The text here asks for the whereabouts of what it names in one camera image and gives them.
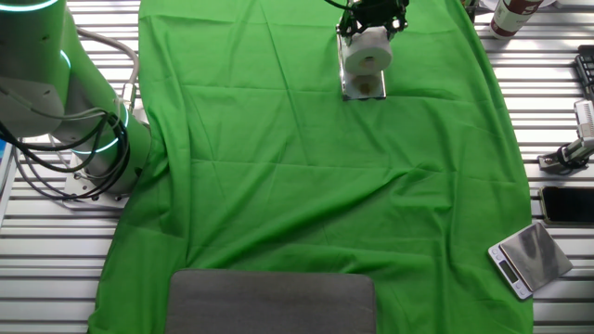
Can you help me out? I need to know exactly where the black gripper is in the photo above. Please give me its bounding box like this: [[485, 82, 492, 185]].
[[337, 0, 410, 45]]

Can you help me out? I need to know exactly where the white toilet paper roll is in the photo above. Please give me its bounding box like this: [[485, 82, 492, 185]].
[[342, 26, 394, 77]]

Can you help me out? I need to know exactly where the green cloth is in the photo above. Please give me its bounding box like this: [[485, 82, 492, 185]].
[[87, 0, 535, 334]]

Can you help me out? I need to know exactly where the gray clamp tool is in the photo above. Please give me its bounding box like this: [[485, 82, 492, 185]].
[[558, 137, 594, 169]]

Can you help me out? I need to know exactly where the black smartphone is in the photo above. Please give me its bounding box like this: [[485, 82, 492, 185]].
[[537, 185, 594, 227]]

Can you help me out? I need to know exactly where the silver digital kitchen scale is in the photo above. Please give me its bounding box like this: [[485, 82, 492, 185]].
[[486, 221, 575, 302]]

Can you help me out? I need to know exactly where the small metal mounting bracket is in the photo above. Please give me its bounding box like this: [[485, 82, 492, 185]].
[[537, 154, 561, 176]]

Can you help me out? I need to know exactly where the silver ribbed camera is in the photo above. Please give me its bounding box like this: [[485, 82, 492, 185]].
[[574, 99, 594, 140]]

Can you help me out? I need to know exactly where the thick grey base cable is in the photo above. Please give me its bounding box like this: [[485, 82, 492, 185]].
[[76, 27, 140, 112]]

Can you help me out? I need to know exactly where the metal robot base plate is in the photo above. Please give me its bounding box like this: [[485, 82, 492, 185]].
[[62, 152, 134, 210]]

